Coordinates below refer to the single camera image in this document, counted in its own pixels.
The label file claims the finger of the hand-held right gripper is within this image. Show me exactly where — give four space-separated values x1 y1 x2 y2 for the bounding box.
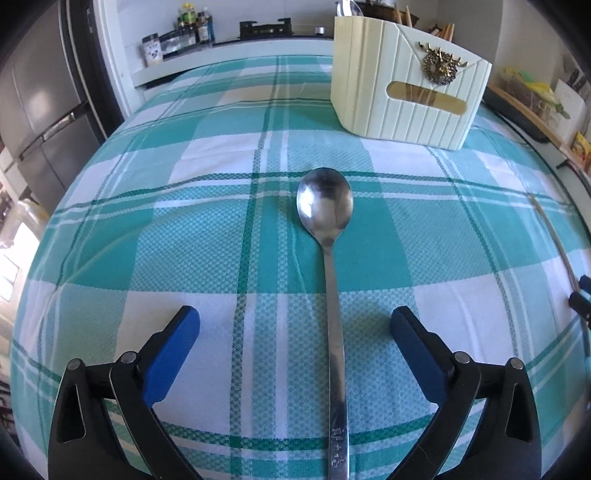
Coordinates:
567 288 591 322

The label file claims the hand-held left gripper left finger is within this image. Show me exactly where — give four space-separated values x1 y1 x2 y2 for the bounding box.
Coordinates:
48 305 201 480

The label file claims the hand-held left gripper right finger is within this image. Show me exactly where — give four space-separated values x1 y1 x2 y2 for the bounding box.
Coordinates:
383 306 542 480

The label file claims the metal spoon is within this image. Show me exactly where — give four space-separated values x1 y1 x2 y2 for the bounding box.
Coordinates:
296 167 355 480
335 0 366 20

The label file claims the cream ribbed utensil holder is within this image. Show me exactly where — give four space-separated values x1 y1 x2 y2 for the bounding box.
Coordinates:
329 16 493 151

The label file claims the teal checked tablecloth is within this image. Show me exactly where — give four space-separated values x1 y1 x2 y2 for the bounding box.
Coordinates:
10 53 591 480

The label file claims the dark tray with packets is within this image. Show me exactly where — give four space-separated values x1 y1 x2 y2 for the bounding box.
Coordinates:
484 67 591 168

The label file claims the grey refrigerator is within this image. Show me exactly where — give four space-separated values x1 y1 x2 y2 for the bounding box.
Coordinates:
0 0 126 214

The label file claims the white kitchen counter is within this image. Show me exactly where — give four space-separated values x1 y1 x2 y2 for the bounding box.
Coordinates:
131 36 336 89

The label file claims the black-lidded spice jar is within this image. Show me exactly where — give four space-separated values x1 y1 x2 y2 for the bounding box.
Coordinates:
140 32 164 68

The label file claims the group of seasoning bottles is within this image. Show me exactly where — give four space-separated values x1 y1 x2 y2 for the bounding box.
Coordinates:
161 2 216 55

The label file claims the black gas stove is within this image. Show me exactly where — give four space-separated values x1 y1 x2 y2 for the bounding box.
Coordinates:
238 18 334 40

